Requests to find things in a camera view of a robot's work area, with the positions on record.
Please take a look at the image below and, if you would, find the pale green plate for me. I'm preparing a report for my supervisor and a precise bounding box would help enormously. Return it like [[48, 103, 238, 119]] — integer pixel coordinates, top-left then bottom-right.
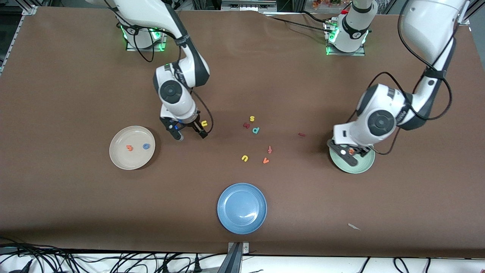
[[329, 146, 375, 174]]

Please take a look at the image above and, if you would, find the beige brown plate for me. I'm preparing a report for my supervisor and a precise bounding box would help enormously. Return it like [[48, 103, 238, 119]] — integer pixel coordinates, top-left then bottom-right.
[[109, 126, 156, 170]]

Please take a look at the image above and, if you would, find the blue plate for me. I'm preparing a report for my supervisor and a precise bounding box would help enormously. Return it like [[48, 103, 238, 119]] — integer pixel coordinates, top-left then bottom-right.
[[217, 183, 268, 235]]

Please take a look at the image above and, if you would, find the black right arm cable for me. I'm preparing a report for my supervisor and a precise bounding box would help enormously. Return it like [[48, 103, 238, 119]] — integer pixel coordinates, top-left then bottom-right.
[[102, 0, 214, 135]]

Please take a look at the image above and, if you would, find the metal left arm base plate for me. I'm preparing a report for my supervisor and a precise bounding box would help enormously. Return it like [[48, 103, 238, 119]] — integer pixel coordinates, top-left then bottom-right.
[[325, 21, 366, 57]]

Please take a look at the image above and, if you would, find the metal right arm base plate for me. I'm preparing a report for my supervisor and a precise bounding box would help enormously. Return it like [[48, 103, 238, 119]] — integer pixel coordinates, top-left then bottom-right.
[[126, 28, 167, 52]]

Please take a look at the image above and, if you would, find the aluminium frame rail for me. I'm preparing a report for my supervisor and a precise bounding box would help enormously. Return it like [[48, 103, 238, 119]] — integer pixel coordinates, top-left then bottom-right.
[[221, 0, 278, 13]]

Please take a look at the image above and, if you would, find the grey metal camera bracket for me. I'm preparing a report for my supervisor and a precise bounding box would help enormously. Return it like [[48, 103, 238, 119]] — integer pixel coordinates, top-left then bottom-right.
[[226, 242, 250, 273]]

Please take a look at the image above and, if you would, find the black base cable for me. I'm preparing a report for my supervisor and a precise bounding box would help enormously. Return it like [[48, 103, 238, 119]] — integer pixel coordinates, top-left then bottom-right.
[[263, 11, 335, 33]]

